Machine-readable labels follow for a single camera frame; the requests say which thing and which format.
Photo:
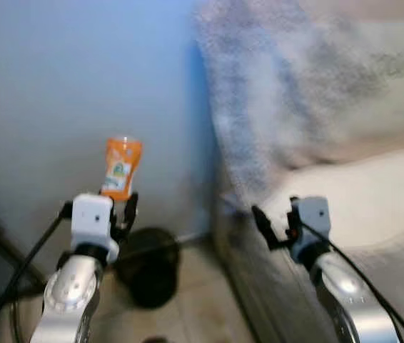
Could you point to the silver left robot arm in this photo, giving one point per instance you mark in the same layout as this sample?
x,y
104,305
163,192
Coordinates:
x,y
73,286

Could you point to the beige pillow with dark lettering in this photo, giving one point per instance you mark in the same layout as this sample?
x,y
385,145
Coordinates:
x,y
395,86

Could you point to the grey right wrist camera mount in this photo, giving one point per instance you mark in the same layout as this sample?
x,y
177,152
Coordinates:
x,y
312,221

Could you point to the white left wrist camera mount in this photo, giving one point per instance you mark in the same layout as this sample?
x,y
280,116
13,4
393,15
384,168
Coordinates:
x,y
91,218

